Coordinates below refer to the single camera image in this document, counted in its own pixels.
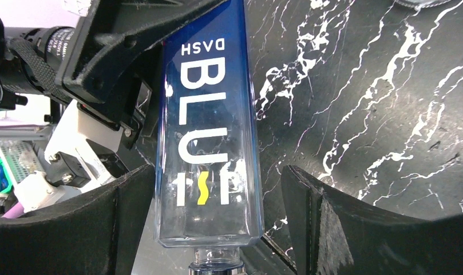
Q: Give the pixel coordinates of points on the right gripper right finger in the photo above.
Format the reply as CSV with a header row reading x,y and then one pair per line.
x,y
334,233

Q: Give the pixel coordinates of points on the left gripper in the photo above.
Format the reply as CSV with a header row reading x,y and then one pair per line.
x,y
113,66

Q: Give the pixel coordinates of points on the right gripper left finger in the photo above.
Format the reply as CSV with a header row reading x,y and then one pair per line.
x,y
97,232

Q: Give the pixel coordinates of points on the blue square bottle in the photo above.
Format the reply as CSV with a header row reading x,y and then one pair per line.
x,y
208,190

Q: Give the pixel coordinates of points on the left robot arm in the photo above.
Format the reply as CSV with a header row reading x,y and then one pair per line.
x,y
29,62

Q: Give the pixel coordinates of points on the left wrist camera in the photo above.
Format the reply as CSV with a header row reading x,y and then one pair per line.
x,y
76,154

